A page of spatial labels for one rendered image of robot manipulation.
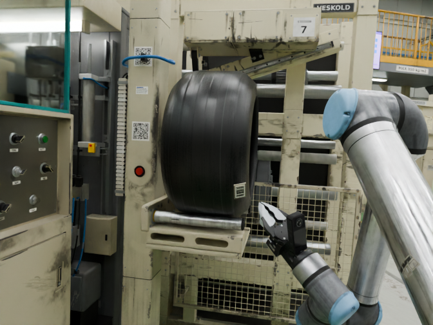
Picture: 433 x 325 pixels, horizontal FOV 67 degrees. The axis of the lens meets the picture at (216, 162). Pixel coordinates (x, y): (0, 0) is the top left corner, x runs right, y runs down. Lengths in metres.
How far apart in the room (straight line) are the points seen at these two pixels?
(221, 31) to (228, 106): 0.58
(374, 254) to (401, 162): 0.35
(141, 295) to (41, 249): 0.46
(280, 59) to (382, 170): 1.06
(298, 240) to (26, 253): 0.81
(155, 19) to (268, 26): 0.49
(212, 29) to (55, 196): 0.97
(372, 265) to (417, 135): 0.36
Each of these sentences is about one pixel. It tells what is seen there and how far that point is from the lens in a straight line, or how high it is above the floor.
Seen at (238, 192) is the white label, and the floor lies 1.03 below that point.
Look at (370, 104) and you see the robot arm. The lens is 0.78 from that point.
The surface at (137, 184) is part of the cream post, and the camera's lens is 1.36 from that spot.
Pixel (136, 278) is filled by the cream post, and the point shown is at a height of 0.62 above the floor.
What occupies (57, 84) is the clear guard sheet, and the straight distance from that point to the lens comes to 1.29.
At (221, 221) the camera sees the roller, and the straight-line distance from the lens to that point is 1.20.
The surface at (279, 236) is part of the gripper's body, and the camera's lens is 0.96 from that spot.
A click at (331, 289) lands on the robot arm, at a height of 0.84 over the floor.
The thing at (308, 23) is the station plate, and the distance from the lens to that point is 1.57.
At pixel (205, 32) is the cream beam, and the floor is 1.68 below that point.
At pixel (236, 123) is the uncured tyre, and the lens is 1.05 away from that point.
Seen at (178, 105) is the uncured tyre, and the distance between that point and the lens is 1.11.
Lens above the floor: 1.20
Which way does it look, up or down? 4 degrees down
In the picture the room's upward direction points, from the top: 3 degrees clockwise
